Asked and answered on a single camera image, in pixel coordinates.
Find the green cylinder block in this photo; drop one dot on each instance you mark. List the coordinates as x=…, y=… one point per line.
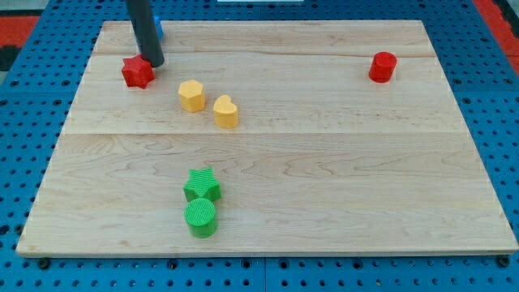
x=201, y=217

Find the blue cube block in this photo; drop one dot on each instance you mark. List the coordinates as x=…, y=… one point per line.
x=157, y=22

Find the light wooden board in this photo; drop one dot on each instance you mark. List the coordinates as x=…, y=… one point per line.
x=323, y=162

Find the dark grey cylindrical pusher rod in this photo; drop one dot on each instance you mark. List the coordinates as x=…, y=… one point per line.
x=145, y=31

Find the red cylinder block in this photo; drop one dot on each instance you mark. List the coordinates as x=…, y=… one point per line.
x=382, y=67

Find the yellow heart block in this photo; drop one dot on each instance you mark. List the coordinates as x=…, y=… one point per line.
x=225, y=112

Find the green star block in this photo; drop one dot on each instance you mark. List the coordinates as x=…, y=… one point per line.
x=202, y=184

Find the red star block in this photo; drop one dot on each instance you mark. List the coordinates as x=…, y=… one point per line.
x=137, y=72

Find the yellow hexagon block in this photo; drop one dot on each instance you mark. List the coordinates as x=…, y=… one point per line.
x=192, y=96

